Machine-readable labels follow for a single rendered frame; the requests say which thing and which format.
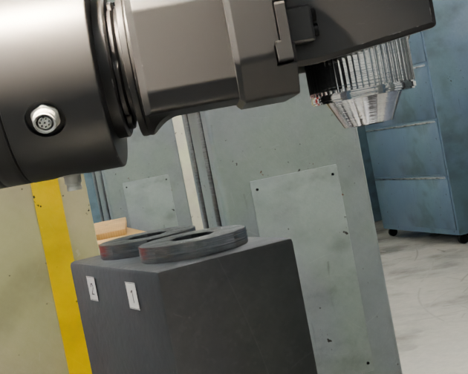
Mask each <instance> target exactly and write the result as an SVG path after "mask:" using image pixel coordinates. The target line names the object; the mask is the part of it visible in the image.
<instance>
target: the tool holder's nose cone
mask: <svg viewBox="0 0 468 374"><path fill-rule="evenodd" d="M401 92H402V90H401V91H392V92H388V93H380V94H375V95H371V96H364V97H360V98H356V99H349V100H345V101H341V102H334V103H331V104H327V106H328V107H329V109H330V110H331V112H332V113H333V114H334V116H335V117H336V118H337V119H338V121H339V122H340V124H341V125H342V126H343V128H352V127H359V126H364V125H371V124H375V123H379V122H384V121H388V120H392V119H394V115H395V111H396V109H397V104H398V102H399V99H400V95H401Z"/></svg>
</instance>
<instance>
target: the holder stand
mask: <svg viewBox="0 0 468 374"><path fill-rule="evenodd" d="M99 249H100V255H97V256H93V257H88V258H85V259H82V260H75V261H73V262H72V263H71V273H72V277H73V281H74V287H75V291H76V295H77V302H78V306H79V313H80V317H81V321H82V328H83V331H84V335H85V342H86V346H87V350H88V357H89V361H90V365H91V371H92V374H318V373H317V369H316V362H315V358H314V353H313V347H312V342H311V335H310V331H309V326H308V320H307V315H306V311H305V304H304V299H303V295H302V288H301V283H300V279H299V273H298V268H297V264H296V257H295V252H294V248H293V241H292V240H291V239H290V238H288V237H248V236H247V230H246V226H243V225H232V226H219V227H214V228H208V229H201V230H197V231H196V229H195V226H191V225H189V226H175V227H169V228H165V229H157V230H152V231H148V232H141V233H138V234H131V235H128V236H125V237H119V238H116V239H113V240H109V241H106V242H104V243H101V244H100V245H99Z"/></svg>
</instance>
